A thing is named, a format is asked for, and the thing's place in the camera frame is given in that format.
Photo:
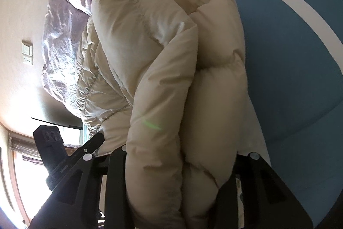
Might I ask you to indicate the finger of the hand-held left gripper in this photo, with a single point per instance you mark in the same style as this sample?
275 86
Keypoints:
92 144

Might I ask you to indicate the blue white striped bed sheet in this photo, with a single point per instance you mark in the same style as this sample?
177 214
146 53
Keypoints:
292 62

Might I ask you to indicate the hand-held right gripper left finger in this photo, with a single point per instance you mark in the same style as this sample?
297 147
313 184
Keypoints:
115 191

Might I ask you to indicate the beige wall switch panel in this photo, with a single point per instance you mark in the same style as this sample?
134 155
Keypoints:
27 53

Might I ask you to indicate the lilac patterned quilt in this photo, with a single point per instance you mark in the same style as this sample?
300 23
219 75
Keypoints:
69 38

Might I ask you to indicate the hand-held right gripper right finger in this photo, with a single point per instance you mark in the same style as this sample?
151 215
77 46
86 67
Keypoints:
268 191

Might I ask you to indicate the wooden framed window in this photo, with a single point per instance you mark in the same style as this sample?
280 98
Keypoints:
16 178

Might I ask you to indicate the cream puffer jacket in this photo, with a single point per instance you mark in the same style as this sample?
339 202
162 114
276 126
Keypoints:
160 89

